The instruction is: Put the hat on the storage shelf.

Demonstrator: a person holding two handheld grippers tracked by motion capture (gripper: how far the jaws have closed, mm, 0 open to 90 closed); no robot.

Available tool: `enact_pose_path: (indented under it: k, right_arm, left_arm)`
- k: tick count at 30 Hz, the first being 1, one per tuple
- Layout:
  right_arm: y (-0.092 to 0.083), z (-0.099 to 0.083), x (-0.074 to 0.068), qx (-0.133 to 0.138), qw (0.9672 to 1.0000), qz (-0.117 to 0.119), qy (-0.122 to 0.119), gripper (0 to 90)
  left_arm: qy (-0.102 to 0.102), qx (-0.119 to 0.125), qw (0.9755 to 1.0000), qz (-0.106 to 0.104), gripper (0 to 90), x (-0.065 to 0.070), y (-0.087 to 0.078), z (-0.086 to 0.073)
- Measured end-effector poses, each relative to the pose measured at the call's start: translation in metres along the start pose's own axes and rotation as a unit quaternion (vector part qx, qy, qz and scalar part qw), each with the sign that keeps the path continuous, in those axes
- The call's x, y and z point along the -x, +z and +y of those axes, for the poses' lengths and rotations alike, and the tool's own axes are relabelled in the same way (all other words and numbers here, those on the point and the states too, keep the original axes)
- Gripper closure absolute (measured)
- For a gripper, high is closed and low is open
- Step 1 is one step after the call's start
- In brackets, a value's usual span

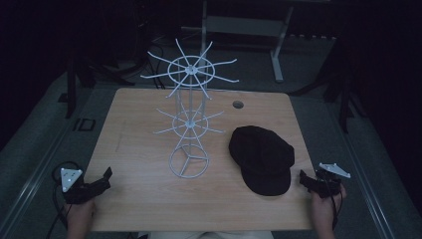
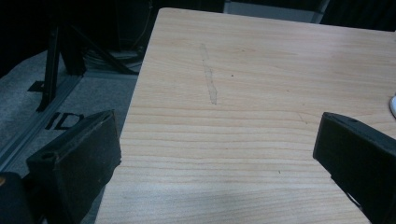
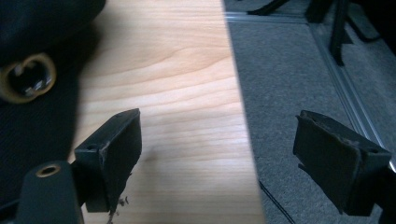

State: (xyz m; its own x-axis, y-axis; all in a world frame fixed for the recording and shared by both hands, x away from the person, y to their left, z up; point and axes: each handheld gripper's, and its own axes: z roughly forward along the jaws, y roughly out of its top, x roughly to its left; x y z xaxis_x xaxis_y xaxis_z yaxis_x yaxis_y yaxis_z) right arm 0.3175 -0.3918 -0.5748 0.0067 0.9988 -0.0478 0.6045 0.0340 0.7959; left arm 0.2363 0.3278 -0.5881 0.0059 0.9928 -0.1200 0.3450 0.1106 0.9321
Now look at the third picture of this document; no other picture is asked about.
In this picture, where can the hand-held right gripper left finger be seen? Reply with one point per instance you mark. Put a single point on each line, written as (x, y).
(115, 155)

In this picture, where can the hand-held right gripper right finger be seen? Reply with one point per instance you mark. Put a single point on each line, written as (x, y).
(333, 155)

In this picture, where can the black metal stand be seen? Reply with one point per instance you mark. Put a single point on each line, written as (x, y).
(338, 34)

